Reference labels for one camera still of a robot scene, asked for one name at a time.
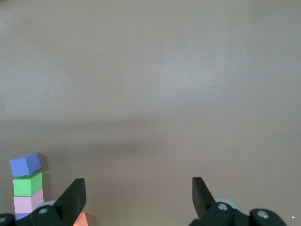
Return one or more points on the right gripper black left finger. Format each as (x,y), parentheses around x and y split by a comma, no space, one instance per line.
(68,204)

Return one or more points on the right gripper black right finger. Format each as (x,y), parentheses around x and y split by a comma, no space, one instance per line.
(204,207)

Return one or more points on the green foam cube block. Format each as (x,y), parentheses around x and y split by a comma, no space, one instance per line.
(27,184)

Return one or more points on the purple foam cube block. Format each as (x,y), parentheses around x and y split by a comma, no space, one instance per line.
(24,164)
(22,216)

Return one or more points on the orange foam cube block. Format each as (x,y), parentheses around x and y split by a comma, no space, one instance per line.
(81,220)

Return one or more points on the pink foam cube block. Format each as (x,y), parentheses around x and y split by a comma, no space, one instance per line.
(27,203)

